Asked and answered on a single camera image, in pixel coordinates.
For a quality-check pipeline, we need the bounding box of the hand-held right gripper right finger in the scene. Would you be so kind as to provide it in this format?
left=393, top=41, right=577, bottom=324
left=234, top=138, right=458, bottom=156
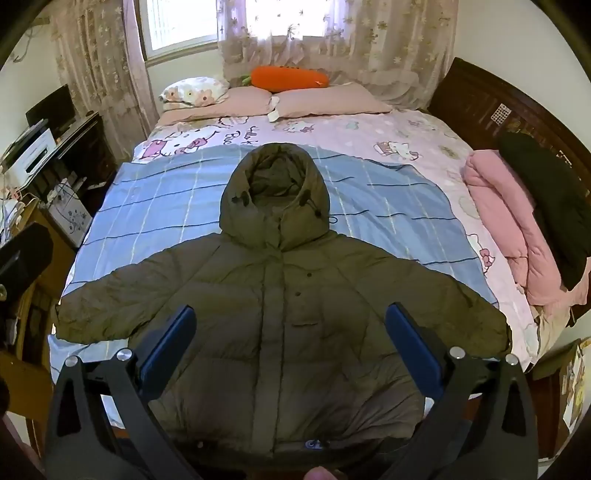
left=385, top=302, right=541, bottom=480

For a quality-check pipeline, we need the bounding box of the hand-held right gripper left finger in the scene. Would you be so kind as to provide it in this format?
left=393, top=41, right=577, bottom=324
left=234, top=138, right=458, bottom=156
left=44, top=305, right=204, bottom=480

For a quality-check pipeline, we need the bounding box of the olive hooded puffer jacket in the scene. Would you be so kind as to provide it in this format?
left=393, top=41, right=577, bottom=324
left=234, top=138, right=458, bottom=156
left=51, top=143, right=513, bottom=469

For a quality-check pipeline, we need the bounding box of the white floral storage box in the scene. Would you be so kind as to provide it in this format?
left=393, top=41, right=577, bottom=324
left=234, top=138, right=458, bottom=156
left=47, top=195, right=94, bottom=248

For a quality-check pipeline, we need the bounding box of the brown wooden cabinet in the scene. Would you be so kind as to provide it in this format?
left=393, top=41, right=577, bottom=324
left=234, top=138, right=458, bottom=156
left=0, top=198, right=77, bottom=446

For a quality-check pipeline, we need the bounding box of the white printer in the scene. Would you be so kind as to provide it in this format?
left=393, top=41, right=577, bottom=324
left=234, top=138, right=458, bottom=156
left=2, top=128, right=59, bottom=184

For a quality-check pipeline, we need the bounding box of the dark wooden desk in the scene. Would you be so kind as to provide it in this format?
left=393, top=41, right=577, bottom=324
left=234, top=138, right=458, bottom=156
left=28, top=111, right=117, bottom=222

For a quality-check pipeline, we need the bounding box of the beige cloth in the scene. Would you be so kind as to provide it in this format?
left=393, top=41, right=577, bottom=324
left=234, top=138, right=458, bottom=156
left=530, top=300, right=574, bottom=366

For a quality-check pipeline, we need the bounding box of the blue plaid blanket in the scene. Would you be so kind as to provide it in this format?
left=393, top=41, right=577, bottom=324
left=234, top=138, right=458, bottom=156
left=48, top=143, right=502, bottom=432

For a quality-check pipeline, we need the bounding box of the black monitor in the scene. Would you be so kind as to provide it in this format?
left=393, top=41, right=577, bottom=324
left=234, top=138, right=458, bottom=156
left=25, top=84, right=77, bottom=136

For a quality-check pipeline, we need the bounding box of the folded pink quilt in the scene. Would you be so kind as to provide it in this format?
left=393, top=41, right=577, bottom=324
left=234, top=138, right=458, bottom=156
left=463, top=150, right=591, bottom=308

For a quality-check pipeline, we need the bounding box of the colourful printed bag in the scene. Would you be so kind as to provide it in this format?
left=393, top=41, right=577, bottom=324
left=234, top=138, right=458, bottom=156
left=558, top=339, right=591, bottom=437

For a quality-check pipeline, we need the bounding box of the beige floral lace curtain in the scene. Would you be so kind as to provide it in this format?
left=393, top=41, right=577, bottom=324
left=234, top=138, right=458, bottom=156
left=217, top=0, right=459, bottom=110
left=50, top=0, right=160, bottom=162

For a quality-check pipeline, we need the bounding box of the dark green garment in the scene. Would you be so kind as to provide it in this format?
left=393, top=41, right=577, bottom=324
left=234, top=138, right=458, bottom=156
left=498, top=131, right=591, bottom=291

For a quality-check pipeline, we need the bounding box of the floral pillow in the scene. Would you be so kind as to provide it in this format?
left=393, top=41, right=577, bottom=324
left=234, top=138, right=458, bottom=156
left=159, top=76, right=232, bottom=112

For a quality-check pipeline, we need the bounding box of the dark wooden bed headboard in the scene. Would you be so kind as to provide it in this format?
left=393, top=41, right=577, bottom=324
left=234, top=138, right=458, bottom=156
left=427, top=56, right=591, bottom=185

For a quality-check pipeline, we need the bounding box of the pink pillow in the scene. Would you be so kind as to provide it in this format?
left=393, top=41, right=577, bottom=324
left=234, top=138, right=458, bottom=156
left=274, top=82, right=393, bottom=118
left=222, top=85, right=276, bottom=116

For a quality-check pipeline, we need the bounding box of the window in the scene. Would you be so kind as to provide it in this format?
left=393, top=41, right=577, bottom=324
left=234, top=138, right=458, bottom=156
left=139, top=0, right=324, bottom=62

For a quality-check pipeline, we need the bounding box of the orange carrot plush pillow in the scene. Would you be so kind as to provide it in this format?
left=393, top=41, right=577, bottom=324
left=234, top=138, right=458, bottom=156
left=240, top=66, right=331, bottom=90

